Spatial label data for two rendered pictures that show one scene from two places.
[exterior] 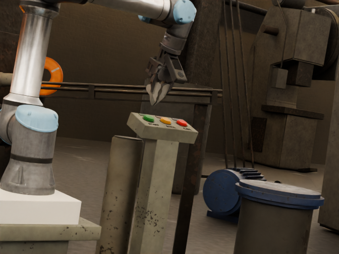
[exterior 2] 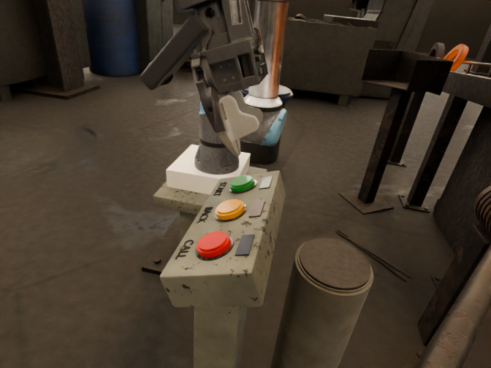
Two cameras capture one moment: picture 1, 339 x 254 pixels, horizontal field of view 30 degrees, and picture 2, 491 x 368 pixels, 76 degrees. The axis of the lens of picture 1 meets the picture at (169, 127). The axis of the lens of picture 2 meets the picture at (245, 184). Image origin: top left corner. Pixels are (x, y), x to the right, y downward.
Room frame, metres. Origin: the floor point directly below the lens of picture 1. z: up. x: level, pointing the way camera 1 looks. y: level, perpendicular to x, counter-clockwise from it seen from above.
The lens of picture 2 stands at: (2.51, -0.22, 0.85)
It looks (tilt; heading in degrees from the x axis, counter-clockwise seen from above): 30 degrees down; 137
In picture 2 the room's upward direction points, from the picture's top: 6 degrees clockwise
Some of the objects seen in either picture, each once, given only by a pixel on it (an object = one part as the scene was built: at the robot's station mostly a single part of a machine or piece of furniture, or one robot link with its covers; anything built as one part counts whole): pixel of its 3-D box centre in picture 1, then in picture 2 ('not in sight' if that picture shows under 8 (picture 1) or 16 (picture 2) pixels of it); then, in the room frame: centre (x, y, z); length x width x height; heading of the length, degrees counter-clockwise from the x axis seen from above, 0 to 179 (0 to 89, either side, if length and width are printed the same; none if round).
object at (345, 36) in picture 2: not in sight; (313, 56); (0.19, 2.77, 0.39); 1.03 x 0.83 x 0.79; 41
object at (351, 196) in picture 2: not in sight; (383, 135); (1.88, 1.24, 0.36); 0.26 x 0.20 x 0.72; 162
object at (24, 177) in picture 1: (29, 172); (217, 150); (1.74, 0.37, 0.41); 0.15 x 0.15 x 0.10
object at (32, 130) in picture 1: (34, 130); (220, 117); (1.74, 0.37, 0.53); 0.13 x 0.12 x 0.14; 33
